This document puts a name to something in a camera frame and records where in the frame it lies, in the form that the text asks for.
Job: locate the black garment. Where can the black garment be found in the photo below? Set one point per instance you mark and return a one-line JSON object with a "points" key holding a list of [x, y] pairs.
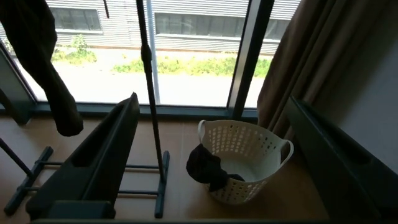
{"points": [[205, 168], [37, 46]]}

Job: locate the white laundry basket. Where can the white laundry basket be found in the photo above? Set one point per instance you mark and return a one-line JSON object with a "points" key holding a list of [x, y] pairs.
{"points": [[248, 137]]}

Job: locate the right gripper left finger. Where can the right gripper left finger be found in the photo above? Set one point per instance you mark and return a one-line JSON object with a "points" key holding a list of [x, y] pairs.
{"points": [[93, 174]]}

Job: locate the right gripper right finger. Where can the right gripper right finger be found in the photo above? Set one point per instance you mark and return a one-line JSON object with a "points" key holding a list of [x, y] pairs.
{"points": [[357, 186]]}

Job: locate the brown curtain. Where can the brown curtain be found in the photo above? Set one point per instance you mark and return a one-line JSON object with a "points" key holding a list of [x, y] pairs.
{"points": [[298, 62]]}

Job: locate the pink clothes hanger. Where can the pink clothes hanger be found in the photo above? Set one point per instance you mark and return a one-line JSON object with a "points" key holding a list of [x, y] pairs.
{"points": [[106, 9]]}

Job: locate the black clothes rack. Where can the black clothes rack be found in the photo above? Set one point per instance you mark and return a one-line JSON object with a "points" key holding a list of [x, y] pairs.
{"points": [[149, 77]]}

